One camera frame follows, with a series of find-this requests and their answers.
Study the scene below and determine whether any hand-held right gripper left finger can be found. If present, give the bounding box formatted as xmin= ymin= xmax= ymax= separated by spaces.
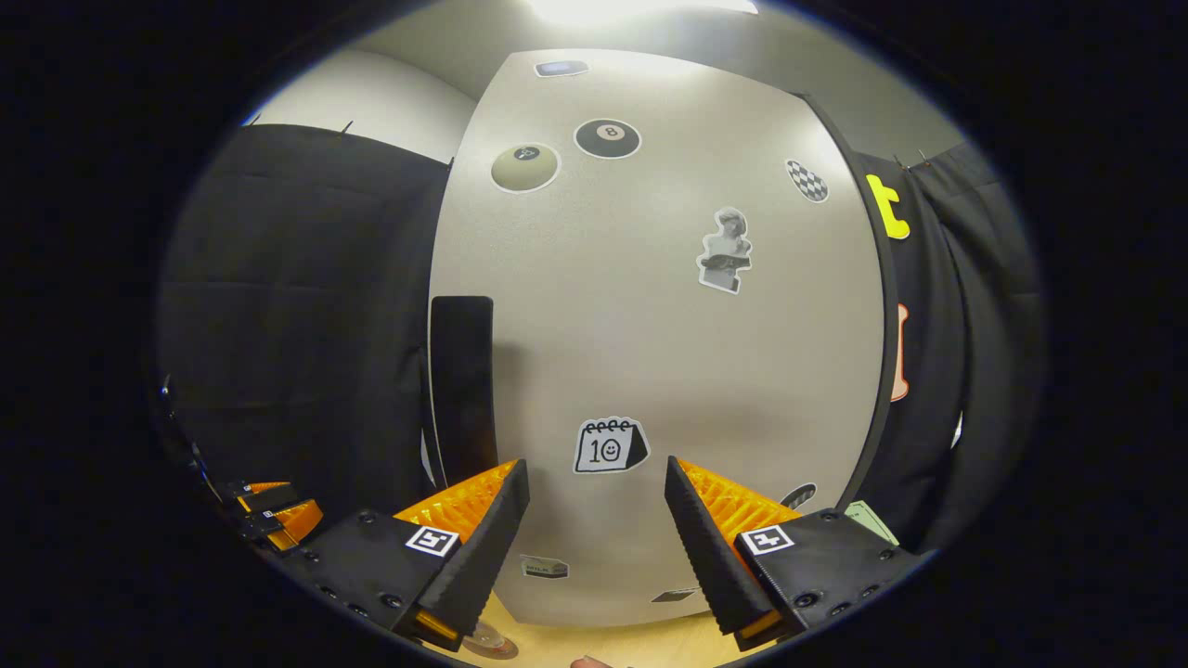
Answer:
xmin=278 ymin=458 xmax=530 ymax=652

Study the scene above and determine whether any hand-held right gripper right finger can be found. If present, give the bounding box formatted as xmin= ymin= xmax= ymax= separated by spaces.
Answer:
xmin=664 ymin=456 xmax=934 ymax=652

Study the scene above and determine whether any grey cabinet door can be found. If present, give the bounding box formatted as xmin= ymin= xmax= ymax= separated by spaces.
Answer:
xmin=427 ymin=48 xmax=887 ymax=627

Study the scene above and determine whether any grey cabinet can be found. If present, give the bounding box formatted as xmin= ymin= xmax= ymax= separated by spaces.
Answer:
xmin=796 ymin=91 xmax=901 ymax=509

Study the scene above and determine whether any green book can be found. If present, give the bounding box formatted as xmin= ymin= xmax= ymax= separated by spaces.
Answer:
xmin=845 ymin=501 xmax=899 ymax=546

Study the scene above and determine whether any black backdrop cloth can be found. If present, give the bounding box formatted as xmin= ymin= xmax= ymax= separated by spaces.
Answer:
xmin=156 ymin=123 xmax=1050 ymax=558

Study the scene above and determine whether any large ceiling light panel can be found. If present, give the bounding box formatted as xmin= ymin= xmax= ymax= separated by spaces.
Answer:
xmin=529 ymin=0 xmax=760 ymax=27

